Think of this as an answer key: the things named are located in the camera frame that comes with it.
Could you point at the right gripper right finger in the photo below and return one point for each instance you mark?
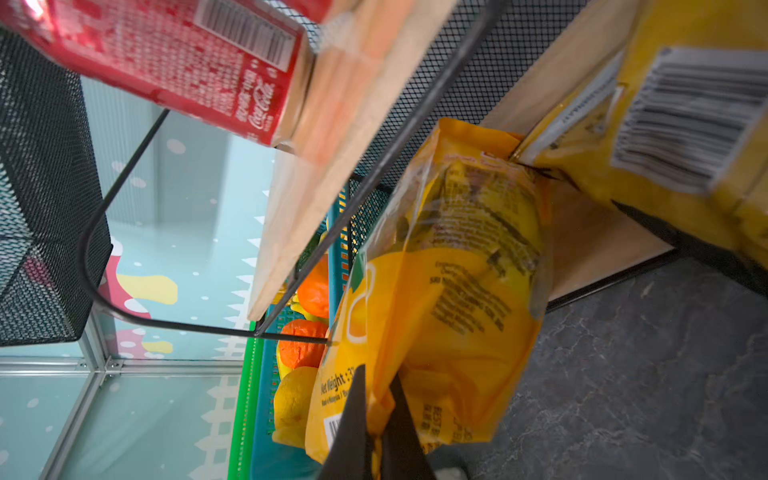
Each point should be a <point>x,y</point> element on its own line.
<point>402,455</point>

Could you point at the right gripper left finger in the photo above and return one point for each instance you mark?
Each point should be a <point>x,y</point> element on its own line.
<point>350,457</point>

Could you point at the yellow black snack bag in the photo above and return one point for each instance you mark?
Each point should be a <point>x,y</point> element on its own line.
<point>672,131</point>

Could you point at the teal plastic basket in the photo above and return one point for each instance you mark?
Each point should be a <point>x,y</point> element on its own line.
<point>279,371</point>

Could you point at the green plastic basket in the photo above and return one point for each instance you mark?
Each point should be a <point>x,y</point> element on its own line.
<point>243,429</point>

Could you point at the orange fruit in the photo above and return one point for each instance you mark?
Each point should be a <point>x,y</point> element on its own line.
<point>313,294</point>
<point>300,354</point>

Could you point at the right red cola can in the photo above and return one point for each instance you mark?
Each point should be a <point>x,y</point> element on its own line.
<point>242,66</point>

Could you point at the black mesh wall basket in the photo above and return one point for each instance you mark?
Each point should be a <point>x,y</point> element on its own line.
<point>49,192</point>

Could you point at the black wire wooden shelf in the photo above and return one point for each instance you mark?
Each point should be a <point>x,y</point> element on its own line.
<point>441,83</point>

